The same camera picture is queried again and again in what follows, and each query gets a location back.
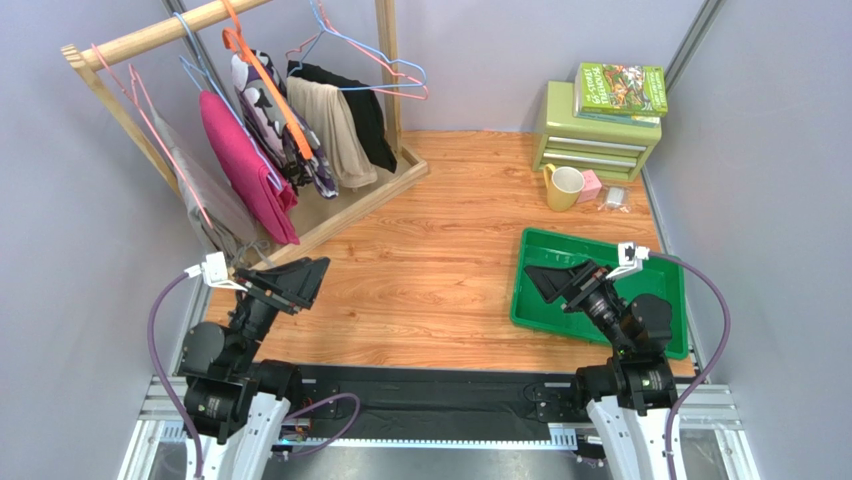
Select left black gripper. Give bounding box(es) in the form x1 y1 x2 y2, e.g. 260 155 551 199
230 255 330 371

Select green drawer cabinet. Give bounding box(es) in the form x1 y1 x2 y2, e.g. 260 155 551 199
531 81 662 182

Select pink small box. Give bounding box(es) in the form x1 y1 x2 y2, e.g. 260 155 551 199
577 170 602 203

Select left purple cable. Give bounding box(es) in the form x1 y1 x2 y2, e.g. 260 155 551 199
146 271 206 480

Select grey trousers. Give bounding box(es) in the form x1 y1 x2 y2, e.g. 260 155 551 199
148 105 269 268

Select green treehouse book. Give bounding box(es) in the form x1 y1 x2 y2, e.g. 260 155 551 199
574 62 669 118

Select purple camouflage trousers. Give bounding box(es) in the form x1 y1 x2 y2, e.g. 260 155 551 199
231 50 339 199

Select pink trousers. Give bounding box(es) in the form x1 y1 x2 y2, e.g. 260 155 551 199
199 91 300 245

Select yellow mug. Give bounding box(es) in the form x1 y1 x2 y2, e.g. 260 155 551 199
542 164 585 212

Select beige trousers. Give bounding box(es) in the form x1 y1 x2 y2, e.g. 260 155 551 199
286 76 378 189

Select orange plastic hanger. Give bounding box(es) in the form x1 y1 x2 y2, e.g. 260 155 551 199
221 0 314 160

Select black trousers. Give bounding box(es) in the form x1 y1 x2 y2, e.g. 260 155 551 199
287 60 398 173

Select pink wire hanger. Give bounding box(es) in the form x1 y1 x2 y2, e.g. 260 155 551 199
91 43 214 228

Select small clear plastic bag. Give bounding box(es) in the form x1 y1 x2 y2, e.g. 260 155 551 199
597 185 631 213

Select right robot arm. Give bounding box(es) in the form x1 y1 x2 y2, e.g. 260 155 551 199
524 260 685 479

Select red wire hanger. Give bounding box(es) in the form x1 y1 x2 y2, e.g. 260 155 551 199
285 1 430 101

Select green plastic tray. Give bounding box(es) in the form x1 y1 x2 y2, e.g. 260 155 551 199
509 228 689 360

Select light blue wire hanger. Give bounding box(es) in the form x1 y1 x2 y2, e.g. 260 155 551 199
172 12 283 193

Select wooden clothes rack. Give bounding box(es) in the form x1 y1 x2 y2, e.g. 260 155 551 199
61 1 429 268

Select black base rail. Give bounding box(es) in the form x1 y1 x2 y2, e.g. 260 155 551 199
301 365 589 441

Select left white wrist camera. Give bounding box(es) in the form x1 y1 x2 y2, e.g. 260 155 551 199
184 251 241 290

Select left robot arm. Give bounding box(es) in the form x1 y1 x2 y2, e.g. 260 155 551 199
179 255 331 479

